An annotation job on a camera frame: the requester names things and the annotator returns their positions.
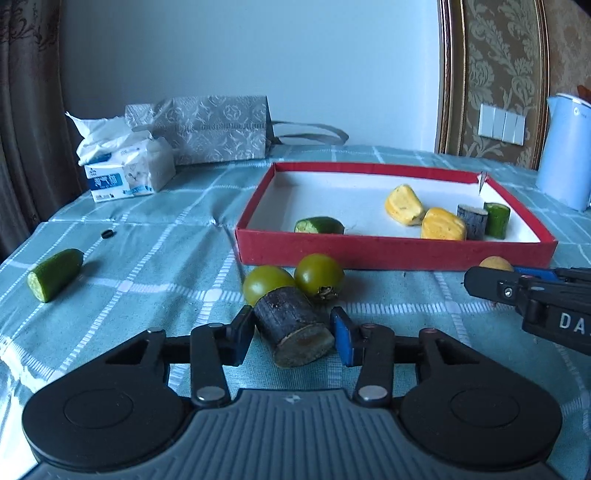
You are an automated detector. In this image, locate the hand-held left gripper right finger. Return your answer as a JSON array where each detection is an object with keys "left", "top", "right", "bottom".
[{"left": 331, "top": 307, "right": 485, "bottom": 408}]

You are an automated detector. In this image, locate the short green cucumber cylinder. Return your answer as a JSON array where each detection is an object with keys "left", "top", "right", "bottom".
[{"left": 483, "top": 202, "right": 511, "bottom": 239}]

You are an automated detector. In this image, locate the small yellowish round fruit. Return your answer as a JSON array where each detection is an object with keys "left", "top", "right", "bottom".
[{"left": 479, "top": 256, "right": 515, "bottom": 273}]

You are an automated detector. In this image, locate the gold wall moulding frame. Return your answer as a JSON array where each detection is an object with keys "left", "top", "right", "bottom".
[{"left": 434, "top": 0, "right": 548, "bottom": 169}]

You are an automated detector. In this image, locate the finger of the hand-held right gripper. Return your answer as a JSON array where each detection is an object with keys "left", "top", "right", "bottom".
[
  {"left": 464, "top": 266, "right": 533, "bottom": 308},
  {"left": 513, "top": 266, "right": 591, "bottom": 284}
]

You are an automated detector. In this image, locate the light blue electric kettle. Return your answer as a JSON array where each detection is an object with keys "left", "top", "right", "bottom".
[{"left": 536, "top": 92, "right": 591, "bottom": 212}]

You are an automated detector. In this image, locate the dark sugarcane piece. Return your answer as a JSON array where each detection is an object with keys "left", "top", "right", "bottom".
[
  {"left": 456, "top": 203, "right": 489, "bottom": 241},
  {"left": 253, "top": 286, "right": 336, "bottom": 368}
]

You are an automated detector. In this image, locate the red shallow cardboard box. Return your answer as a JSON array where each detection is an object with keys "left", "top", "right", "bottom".
[{"left": 235, "top": 161, "right": 558, "bottom": 271}]

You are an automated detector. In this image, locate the white tissue pack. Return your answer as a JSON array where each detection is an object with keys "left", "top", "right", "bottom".
[{"left": 65, "top": 111, "right": 177, "bottom": 203}]

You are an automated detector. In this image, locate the yellow corn cob piece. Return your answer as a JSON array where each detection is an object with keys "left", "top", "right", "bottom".
[
  {"left": 420, "top": 207, "right": 468, "bottom": 241},
  {"left": 385, "top": 184, "right": 426, "bottom": 226}
]

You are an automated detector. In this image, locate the white wall switch panel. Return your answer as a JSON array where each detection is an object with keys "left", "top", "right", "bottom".
[{"left": 478, "top": 103, "right": 527, "bottom": 147}]

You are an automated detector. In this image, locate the grey patterned gift bag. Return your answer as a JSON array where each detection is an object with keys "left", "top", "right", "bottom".
[{"left": 124, "top": 95, "right": 350, "bottom": 166}]

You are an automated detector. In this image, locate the green tomato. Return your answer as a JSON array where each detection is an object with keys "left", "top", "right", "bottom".
[
  {"left": 242, "top": 265, "right": 296, "bottom": 306},
  {"left": 294, "top": 253, "right": 345, "bottom": 303}
]

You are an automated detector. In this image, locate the brown curtain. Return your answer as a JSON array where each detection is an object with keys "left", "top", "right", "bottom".
[{"left": 0, "top": 0, "right": 70, "bottom": 264}]

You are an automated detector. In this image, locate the green checked tablecloth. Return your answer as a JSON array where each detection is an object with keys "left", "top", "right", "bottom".
[{"left": 0, "top": 145, "right": 591, "bottom": 480}]

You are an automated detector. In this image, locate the green cucumber end piece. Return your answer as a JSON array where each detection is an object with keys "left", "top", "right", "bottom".
[
  {"left": 26, "top": 248, "right": 85, "bottom": 304},
  {"left": 294, "top": 216, "right": 345, "bottom": 235}
]

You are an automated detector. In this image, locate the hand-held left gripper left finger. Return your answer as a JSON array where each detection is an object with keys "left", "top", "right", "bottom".
[{"left": 99, "top": 307, "right": 256, "bottom": 408}]

